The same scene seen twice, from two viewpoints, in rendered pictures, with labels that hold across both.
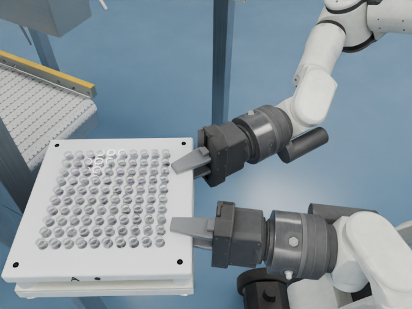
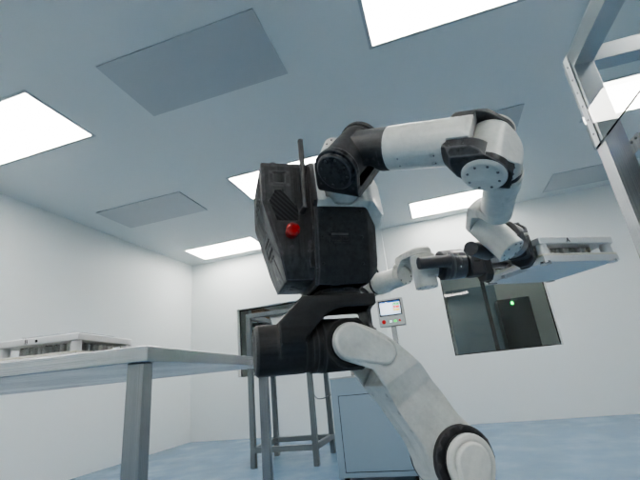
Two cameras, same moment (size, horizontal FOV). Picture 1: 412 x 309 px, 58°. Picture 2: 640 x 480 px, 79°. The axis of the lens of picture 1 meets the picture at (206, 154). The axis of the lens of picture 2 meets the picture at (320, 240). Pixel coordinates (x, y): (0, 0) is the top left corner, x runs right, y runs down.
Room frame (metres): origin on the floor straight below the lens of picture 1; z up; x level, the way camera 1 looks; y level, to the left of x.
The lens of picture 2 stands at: (1.25, -0.77, 0.79)
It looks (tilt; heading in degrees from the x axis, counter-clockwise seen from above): 19 degrees up; 166
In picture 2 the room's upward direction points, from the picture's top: 6 degrees counter-clockwise
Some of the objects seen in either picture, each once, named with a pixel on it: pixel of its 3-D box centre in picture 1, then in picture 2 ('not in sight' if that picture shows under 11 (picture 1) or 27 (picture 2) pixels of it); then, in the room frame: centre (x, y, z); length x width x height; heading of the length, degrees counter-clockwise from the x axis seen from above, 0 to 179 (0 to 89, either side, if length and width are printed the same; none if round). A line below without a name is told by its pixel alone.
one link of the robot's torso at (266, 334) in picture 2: not in sight; (313, 333); (0.34, -0.58, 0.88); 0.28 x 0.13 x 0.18; 91
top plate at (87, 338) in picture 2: not in sight; (70, 344); (-0.07, -1.24, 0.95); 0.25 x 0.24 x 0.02; 160
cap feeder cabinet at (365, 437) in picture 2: not in sight; (380, 423); (-2.01, 0.39, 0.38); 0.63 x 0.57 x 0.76; 60
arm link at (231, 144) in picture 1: (234, 144); (513, 242); (0.44, -0.05, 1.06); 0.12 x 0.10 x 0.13; 123
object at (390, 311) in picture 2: not in sight; (394, 333); (-2.03, 0.65, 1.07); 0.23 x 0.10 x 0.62; 60
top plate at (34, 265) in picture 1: (111, 200); (542, 253); (0.32, 0.14, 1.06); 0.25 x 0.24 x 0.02; 1
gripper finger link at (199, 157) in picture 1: (190, 159); not in sight; (0.39, 0.02, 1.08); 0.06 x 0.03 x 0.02; 123
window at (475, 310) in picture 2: not in sight; (496, 309); (-3.54, 2.88, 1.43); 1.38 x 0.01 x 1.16; 60
